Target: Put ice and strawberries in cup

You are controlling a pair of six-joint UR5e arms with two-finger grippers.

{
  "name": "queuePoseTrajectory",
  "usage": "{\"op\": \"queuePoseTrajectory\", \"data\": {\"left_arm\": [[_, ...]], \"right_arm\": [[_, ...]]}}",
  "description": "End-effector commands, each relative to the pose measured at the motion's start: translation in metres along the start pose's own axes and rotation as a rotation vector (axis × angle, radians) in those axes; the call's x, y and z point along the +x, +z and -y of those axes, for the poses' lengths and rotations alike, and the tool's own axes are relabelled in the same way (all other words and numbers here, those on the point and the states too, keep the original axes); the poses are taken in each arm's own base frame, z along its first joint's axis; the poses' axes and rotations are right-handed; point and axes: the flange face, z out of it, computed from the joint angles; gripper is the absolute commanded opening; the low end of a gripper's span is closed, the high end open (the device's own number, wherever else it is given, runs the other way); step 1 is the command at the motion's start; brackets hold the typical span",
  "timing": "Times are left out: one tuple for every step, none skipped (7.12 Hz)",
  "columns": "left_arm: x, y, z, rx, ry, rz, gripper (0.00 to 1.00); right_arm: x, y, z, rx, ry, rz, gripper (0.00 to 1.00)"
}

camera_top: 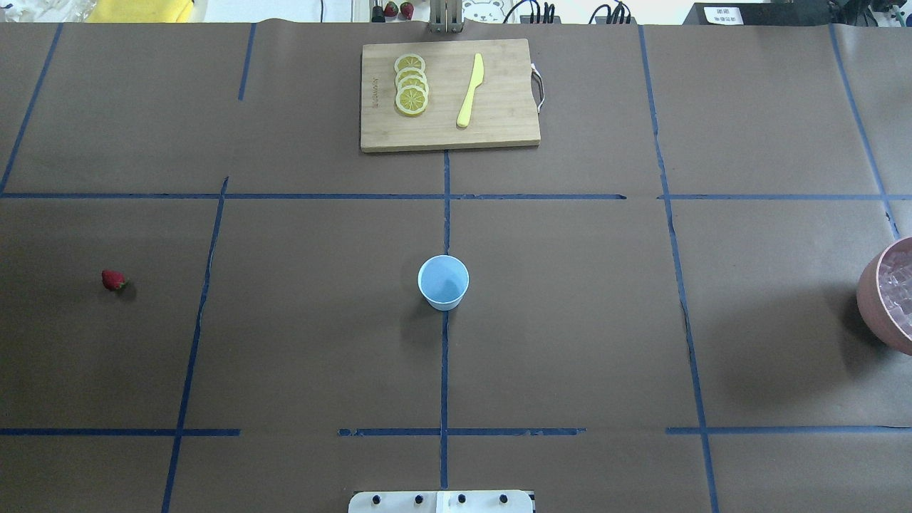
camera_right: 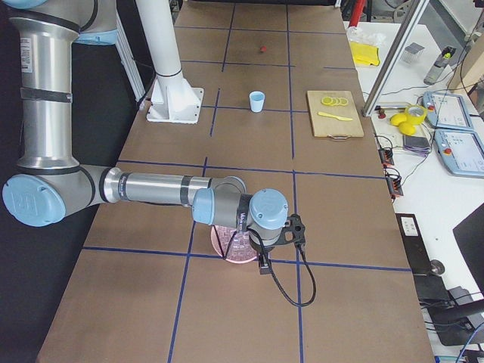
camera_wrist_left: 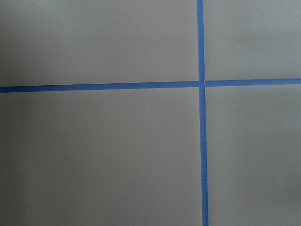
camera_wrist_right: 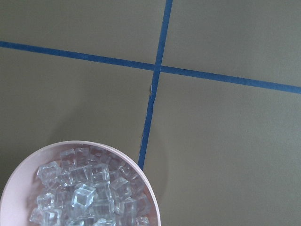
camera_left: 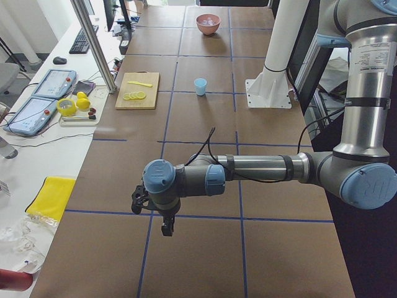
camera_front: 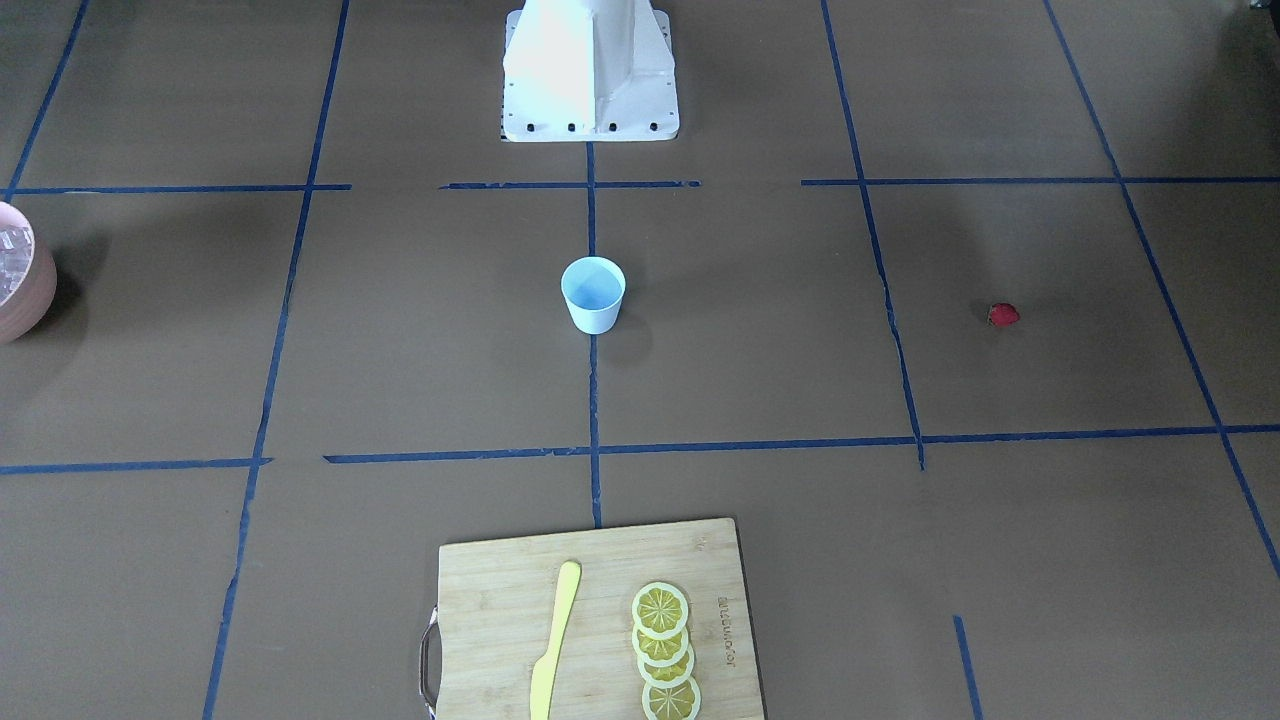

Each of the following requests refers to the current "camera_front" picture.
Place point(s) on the light blue plastic cup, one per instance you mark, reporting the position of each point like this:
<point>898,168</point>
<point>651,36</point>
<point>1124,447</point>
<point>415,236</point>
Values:
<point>593,289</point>

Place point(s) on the pink bowl with ice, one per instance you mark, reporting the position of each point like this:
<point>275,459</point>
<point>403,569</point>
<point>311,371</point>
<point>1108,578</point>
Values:
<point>29,275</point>

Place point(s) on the yellow plastic knife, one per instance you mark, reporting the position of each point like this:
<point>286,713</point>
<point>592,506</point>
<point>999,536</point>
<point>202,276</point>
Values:
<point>545,669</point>

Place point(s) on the bamboo cutting board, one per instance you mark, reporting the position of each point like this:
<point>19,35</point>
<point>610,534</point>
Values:
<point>491,622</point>

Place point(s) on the bottom lemon slice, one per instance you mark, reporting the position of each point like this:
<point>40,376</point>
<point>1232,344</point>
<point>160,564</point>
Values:
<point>679,702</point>

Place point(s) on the red strawberry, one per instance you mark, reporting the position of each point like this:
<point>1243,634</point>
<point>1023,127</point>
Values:
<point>1003,315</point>

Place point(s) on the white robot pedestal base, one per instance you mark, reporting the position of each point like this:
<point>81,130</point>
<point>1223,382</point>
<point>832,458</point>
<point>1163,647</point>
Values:
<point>588,71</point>

